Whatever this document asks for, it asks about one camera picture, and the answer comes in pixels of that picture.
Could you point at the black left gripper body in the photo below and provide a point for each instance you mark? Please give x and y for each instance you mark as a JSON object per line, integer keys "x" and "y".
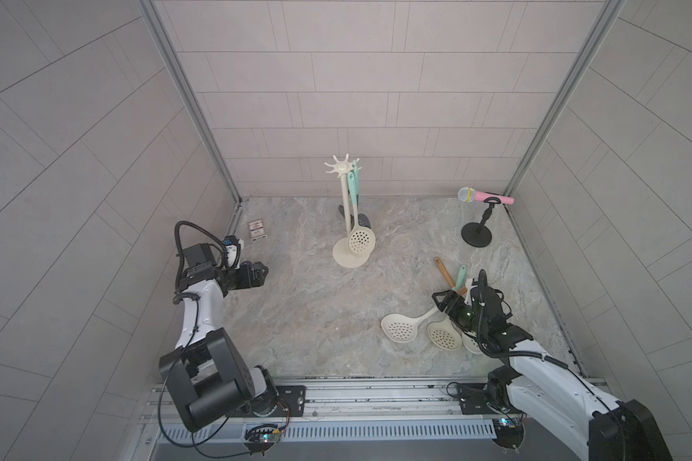
{"x": 237, "y": 279}

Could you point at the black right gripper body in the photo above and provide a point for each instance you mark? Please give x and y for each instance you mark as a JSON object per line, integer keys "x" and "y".
{"x": 464, "y": 317}

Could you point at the cream utensil rack stand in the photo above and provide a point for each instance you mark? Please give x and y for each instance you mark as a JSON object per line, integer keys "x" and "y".
{"x": 341, "y": 252}

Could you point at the cream skimmer green handle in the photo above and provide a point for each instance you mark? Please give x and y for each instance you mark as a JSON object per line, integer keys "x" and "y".
{"x": 361, "y": 240}

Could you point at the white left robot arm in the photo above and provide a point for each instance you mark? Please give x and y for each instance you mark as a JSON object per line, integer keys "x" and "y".
{"x": 205, "y": 376}

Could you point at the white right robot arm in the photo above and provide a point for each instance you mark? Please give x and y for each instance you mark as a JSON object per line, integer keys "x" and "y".
{"x": 594, "y": 424}

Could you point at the small red white card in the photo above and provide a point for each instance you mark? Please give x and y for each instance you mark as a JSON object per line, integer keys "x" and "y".
{"x": 257, "y": 230}

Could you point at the pink toy microphone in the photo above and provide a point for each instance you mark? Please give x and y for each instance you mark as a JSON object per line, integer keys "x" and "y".
{"x": 469, "y": 194}

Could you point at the right green circuit board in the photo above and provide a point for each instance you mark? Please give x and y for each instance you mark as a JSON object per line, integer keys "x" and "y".
{"x": 509, "y": 434}

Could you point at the green circuit board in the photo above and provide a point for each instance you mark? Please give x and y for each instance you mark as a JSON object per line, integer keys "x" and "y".
{"x": 260, "y": 439}
{"x": 509, "y": 434}

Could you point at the left green circuit board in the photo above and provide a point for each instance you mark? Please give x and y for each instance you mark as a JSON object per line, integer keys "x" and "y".
{"x": 260, "y": 439}

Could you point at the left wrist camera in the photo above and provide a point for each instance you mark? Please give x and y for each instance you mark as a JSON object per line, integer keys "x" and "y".
{"x": 232, "y": 247}

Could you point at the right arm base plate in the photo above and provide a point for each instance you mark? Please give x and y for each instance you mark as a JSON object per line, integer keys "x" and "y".
{"x": 474, "y": 400}

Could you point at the aluminium mounting rail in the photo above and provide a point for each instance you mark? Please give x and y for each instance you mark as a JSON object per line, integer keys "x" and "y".
{"x": 343, "y": 410}

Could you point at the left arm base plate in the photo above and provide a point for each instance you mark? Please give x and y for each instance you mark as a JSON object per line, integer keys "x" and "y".
{"x": 278, "y": 402}

